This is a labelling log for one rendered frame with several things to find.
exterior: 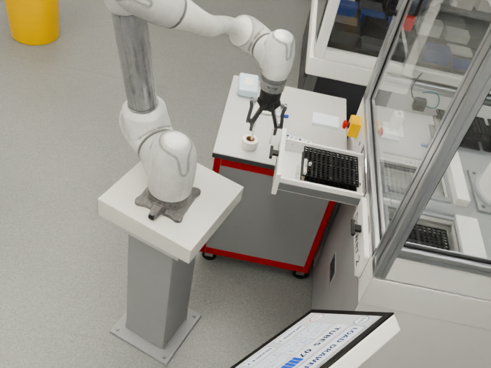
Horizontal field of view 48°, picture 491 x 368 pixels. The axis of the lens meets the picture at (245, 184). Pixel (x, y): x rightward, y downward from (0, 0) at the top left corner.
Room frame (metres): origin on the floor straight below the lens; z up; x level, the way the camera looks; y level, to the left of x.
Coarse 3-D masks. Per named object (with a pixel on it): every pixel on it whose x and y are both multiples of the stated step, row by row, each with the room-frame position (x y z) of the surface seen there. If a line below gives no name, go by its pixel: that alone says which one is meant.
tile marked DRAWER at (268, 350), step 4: (264, 348) 0.77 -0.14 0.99; (268, 348) 0.76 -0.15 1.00; (272, 348) 0.76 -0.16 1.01; (276, 348) 0.76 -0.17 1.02; (260, 352) 0.75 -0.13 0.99; (264, 352) 0.75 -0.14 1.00; (268, 352) 0.75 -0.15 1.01; (256, 356) 0.74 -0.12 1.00; (260, 356) 0.73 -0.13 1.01; (264, 356) 0.73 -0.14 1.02; (248, 360) 0.73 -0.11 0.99; (252, 360) 0.72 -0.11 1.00; (256, 360) 0.72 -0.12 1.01; (260, 360) 0.71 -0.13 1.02; (244, 364) 0.71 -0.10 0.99; (248, 364) 0.70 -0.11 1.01; (252, 364) 0.70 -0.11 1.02
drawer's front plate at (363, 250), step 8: (360, 200) 1.50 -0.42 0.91; (360, 208) 1.46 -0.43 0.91; (360, 216) 1.42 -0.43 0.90; (360, 224) 1.39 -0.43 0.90; (360, 240) 1.31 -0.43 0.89; (368, 240) 1.29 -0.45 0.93; (360, 248) 1.28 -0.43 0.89; (368, 248) 1.25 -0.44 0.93; (360, 256) 1.25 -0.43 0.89; (368, 256) 1.22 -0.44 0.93; (360, 264) 1.21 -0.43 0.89; (360, 272) 1.21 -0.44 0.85
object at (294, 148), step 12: (288, 144) 1.78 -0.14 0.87; (300, 144) 1.78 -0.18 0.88; (312, 144) 1.79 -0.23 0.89; (288, 156) 1.75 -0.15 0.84; (300, 156) 1.76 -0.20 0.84; (360, 156) 1.79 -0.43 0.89; (288, 168) 1.67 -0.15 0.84; (300, 168) 1.69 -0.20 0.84; (360, 168) 1.77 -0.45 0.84; (288, 180) 1.54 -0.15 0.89; (300, 180) 1.55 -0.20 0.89; (360, 180) 1.70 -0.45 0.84; (300, 192) 1.54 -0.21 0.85; (312, 192) 1.54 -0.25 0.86; (324, 192) 1.54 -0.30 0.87; (336, 192) 1.55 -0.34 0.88; (348, 192) 1.55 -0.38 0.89; (360, 192) 1.63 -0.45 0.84
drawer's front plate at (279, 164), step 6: (282, 132) 1.78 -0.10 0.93; (282, 138) 1.74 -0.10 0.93; (282, 144) 1.70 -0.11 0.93; (282, 150) 1.66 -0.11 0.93; (276, 156) 1.74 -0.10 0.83; (282, 156) 1.62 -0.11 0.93; (282, 162) 1.59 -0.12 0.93; (276, 168) 1.59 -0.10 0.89; (276, 174) 1.53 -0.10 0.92; (276, 180) 1.52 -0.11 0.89; (276, 186) 1.52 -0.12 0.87
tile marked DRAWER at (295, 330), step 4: (292, 328) 0.85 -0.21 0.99; (296, 328) 0.84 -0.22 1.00; (300, 328) 0.84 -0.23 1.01; (304, 328) 0.83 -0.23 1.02; (288, 332) 0.83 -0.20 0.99; (292, 332) 0.82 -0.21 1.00; (296, 332) 0.82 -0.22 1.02; (284, 336) 0.81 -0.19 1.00; (288, 336) 0.81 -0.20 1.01; (292, 336) 0.80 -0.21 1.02; (276, 340) 0.80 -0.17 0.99; (280, 340) 0.79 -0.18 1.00; (284, 340) 0.79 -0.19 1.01
